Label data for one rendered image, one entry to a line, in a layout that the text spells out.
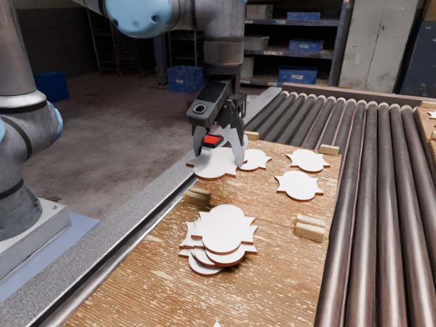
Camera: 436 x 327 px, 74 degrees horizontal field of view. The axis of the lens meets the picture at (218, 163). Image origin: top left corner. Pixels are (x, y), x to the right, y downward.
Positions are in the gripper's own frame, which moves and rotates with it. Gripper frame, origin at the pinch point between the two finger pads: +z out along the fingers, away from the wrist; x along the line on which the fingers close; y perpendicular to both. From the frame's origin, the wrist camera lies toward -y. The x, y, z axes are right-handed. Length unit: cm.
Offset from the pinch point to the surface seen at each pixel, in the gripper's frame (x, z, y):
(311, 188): -19.2, 10.9, 16.5
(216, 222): -4.9, 8.1, -10.1
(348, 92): -21, 7, 116
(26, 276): 29.2, 20.3, -29.6
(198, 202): 3.7, 11.1, -1.7
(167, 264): 0.9, 13.3, -19.4
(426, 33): -98, -8, 477
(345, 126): -24, 11, 72
